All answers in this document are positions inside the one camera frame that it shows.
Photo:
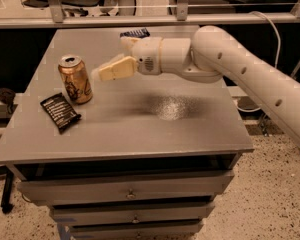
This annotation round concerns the grey drawer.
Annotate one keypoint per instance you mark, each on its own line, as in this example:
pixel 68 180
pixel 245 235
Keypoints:
pixel 126 188
pixel 101 232
pixel 133 213

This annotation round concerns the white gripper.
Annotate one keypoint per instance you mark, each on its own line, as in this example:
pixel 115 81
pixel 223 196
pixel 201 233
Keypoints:
pixel 147 58

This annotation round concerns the orange soda can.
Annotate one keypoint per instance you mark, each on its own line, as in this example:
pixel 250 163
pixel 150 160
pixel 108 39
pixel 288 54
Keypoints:
pixel 74 75

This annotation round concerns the black stand leg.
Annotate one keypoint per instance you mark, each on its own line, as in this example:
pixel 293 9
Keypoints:
pixel 6 206

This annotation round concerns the middle grey drawer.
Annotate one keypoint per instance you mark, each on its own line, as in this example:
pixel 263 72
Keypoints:
pixel 133 213

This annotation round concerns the top grey drawer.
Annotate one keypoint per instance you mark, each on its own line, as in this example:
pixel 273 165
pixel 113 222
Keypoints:
pixel 126 188

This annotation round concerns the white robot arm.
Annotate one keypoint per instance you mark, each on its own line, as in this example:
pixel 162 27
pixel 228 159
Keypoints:
pixel 210 54

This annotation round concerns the bottom grey drawer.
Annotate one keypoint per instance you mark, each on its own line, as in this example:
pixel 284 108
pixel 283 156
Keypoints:
pixel 101 232

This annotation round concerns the blue snack bar wrapper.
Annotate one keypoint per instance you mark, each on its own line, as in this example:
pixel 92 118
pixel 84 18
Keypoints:
pixel 137 33

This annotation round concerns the black rxbar chocolate wrapper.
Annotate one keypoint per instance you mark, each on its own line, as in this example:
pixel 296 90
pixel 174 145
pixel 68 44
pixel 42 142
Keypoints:
pixel 60 111

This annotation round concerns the metal railing frame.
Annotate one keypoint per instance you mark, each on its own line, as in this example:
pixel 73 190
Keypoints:
pixel 54 14

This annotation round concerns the small black object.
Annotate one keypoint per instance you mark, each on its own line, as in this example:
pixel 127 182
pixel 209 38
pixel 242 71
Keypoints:
pixel 7 97

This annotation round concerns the grey drawer cabinet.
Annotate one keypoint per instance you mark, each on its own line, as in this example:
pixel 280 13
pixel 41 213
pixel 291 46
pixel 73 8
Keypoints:
pixel 140 125

